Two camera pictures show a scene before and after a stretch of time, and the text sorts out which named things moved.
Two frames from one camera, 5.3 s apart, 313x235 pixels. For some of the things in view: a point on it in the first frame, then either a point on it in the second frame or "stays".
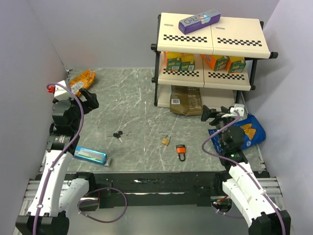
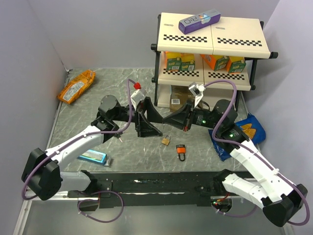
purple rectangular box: [199, 21] stays
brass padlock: [166, 140] stays
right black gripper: [208, 112] to [180, 118]
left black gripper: [91, 103] to [146, 129]
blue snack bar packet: [91, 155] stays
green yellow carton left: [173, 61] stays
